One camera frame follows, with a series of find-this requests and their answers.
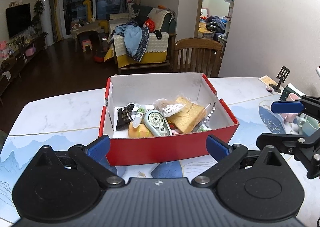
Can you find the black foil packet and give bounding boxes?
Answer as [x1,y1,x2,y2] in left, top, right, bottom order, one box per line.
[116,106,132,131]

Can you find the white green glue pen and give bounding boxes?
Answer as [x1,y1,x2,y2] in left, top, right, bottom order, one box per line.
[132,105,146,128]

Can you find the yellow round toy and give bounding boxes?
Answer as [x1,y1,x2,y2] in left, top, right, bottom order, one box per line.
[128,122,153,138]

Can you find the cotton swabs bag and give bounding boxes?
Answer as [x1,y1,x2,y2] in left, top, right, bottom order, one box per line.
[153,99,185,118]

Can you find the green correction tape dispenser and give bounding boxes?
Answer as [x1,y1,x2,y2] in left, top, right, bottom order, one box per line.
[144,110,172,137]

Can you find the yellow snack packet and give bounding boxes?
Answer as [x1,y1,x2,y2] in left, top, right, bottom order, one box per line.
[197,102,216,132]

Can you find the pink white packet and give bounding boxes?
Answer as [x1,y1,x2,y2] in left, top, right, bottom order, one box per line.
[171,129,180,135]

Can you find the round white tin lid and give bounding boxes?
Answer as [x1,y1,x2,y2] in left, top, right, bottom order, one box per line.
[126,102,140,114]

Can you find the pink mug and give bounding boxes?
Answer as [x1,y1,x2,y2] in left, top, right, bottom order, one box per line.
[281,93,300,123]

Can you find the green mug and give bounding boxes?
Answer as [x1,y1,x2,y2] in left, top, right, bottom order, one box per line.
[297,113,319,137]

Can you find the black phone stand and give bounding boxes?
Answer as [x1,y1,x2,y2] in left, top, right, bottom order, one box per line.
[269,66,290,93]

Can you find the blue table mat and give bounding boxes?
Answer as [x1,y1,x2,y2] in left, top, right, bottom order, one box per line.
[0,91,301,215]

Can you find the red cardboard box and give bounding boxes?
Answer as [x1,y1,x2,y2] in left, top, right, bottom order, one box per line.
[99,73,239,166]

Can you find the wooden chair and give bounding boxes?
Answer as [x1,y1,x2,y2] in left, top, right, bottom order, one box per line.
[170,37,222,77]

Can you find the pink stool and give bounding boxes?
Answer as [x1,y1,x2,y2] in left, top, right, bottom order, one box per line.
[81,39,93,52]

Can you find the sofa with clothes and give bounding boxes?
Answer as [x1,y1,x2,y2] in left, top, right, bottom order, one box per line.
[104,3,176,72]

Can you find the pink plush toy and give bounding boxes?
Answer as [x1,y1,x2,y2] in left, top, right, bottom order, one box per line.
[0,41,9,60]

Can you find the yellow giraffe toy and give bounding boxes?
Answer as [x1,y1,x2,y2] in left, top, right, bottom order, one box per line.
[83,0,93,22]

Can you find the black television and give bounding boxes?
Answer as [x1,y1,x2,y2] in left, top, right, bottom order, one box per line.
[5,3,31,38]

